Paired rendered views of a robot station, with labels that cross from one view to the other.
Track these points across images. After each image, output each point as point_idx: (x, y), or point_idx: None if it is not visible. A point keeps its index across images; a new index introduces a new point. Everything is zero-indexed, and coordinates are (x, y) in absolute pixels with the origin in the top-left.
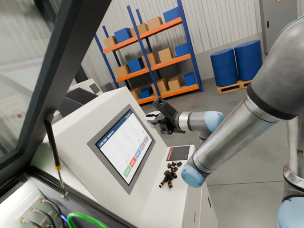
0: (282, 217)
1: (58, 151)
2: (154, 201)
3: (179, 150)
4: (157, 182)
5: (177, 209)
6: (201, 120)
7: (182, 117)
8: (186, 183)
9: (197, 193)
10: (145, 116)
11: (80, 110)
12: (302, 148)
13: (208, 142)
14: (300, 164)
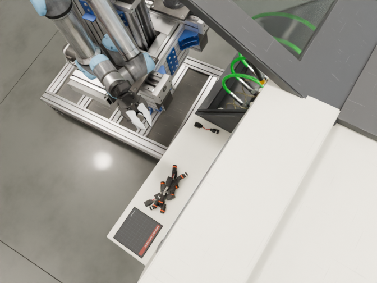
0: None
1: (262, 88)
2: (201, 163)
3: (133, 237)
4: (188, 190)
5: (179, 142)
6: (109, 62)
7: (116, 75)
8: (156, 167)
9: None
10: (147, 121)
11: (256, 204)
12: (86, 31)
13: (124, 30)
14: (91, 41)
